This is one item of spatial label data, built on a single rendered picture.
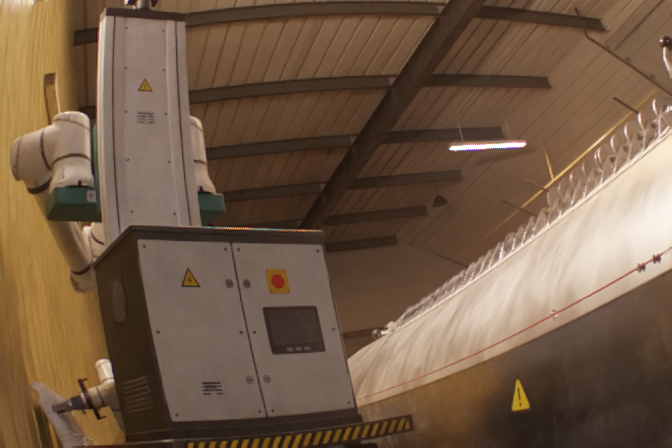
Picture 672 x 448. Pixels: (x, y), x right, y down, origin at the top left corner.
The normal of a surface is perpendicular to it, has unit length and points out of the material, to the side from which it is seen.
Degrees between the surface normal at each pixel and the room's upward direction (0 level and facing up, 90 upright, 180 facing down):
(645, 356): 90
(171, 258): 90
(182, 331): 90
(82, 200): 90
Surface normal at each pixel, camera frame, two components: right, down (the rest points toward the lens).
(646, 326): -0.95, 0.10
